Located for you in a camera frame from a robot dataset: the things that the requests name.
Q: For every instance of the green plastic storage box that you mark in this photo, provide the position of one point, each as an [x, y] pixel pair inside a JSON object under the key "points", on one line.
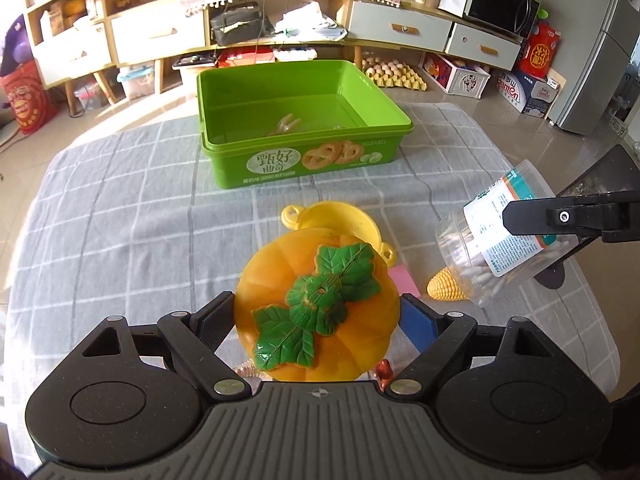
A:
{"points": [[266, 122]]}

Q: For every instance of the black bag on shelf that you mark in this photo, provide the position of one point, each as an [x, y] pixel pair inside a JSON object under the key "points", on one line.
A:
{"points": [[234, 23]]}

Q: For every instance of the beige starfish toy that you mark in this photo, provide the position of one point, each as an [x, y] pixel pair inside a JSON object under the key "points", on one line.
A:
{"points": [[286, 124]]}

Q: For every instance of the grey checked tablecloth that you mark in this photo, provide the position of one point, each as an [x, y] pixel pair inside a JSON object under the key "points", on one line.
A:
{"points": [[134, 225]]}

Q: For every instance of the black microwave oven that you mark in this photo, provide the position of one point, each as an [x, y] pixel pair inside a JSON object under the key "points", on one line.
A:
{"points": [[512, 17]]}

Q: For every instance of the red printed bucket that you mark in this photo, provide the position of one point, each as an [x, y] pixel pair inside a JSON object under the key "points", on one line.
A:
{"points": [[31, 104]]}

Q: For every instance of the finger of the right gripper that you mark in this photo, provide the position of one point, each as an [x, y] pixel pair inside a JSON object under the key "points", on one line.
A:
{"points": [[613, 216]]}

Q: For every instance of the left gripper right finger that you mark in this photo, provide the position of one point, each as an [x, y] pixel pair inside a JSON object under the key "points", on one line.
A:
{"points": [[441, 340]]}

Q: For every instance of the yellow toy corn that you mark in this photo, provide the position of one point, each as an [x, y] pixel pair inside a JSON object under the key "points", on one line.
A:
{"points": [[443, 286]]}

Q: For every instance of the red storage box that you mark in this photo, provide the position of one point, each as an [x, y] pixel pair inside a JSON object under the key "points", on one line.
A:
{"points": [[243, 56]]}

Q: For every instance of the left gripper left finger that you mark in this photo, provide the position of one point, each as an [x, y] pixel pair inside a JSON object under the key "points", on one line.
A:
{"points": [[193, 339]]}

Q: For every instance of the pink rectangular block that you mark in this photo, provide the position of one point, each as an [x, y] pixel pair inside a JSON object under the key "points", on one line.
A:
{"points": [[403, 280]]}

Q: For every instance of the yellow toy pot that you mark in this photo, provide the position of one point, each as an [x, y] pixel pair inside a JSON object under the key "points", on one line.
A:
{"points": [[340, 217]]}

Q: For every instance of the yellow egg tray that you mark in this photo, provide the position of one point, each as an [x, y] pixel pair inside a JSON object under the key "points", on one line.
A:
{"points": [[392, 74]]}

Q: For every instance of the wooden shelf cabinet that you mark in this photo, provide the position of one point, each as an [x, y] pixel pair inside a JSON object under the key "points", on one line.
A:
{"points": [[75, 40]]}

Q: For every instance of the white decorated toy box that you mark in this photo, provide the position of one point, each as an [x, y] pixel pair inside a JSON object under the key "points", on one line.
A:
{"points": [[454, 76]]}

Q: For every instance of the orange toy pumpkin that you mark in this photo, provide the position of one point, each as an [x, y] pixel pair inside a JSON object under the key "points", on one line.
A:
{"points": [[316, 305]]}

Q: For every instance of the silver refrigerator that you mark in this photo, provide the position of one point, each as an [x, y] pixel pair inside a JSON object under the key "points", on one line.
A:
{"points": [[597, 41]]}

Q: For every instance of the clear cotton swab jar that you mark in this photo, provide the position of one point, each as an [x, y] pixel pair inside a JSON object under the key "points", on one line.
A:
{"points": [[485, 258]]}

